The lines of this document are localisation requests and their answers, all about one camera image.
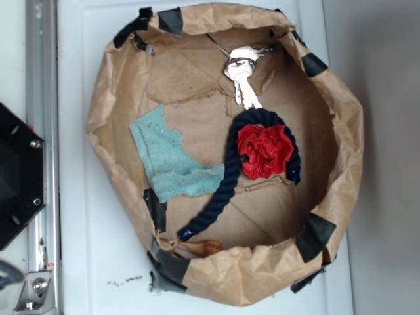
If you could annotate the silver keys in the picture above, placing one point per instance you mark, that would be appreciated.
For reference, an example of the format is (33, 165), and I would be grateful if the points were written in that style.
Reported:
(241, 64)

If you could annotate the light blue cloth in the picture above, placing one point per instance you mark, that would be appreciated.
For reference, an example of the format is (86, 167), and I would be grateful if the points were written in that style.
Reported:
(170, 170)

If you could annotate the red crumpled paper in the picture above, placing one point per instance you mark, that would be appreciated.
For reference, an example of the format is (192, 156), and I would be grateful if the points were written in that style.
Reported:
(268, 150)

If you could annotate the brown wooden object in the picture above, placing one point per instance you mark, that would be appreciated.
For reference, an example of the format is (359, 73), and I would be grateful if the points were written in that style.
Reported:
(192, 250)

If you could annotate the brown paper bag bin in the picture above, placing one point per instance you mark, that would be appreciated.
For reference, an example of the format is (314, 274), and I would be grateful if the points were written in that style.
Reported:
(276, 231)

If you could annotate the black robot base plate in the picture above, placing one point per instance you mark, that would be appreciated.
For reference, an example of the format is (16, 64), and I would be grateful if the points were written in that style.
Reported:
(22, 176)

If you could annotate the aluminium rail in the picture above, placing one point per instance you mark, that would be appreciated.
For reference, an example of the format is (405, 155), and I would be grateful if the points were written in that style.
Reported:
(42, 114)

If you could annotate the metal corner bracket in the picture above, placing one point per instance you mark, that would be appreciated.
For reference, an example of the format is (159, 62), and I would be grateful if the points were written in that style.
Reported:
(37, 295)

